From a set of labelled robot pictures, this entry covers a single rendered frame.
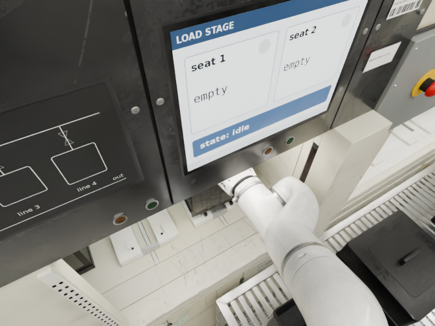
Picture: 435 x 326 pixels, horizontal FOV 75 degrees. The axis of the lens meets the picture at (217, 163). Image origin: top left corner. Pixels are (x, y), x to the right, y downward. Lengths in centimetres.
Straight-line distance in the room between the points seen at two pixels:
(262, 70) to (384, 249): 91
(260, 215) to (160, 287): 45
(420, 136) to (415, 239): 56
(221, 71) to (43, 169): 22
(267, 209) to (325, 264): 28
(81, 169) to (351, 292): 34
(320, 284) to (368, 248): 76
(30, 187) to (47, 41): 16
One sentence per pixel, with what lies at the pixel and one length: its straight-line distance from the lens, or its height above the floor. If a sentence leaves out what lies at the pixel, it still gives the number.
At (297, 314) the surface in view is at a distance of 109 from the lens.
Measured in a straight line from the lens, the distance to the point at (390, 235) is 121.
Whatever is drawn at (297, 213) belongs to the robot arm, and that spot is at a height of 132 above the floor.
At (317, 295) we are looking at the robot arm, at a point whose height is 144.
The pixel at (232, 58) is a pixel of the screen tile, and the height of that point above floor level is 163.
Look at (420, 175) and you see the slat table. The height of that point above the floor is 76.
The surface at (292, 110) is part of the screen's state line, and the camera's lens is 48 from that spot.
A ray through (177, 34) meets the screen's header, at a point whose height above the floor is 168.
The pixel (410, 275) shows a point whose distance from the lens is 117.
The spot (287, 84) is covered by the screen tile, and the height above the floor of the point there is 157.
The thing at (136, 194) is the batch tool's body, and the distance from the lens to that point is 42.
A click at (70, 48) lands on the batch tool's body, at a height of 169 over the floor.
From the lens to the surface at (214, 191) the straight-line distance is 90.
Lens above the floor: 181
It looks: 50 degrees down
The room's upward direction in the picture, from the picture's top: straight up
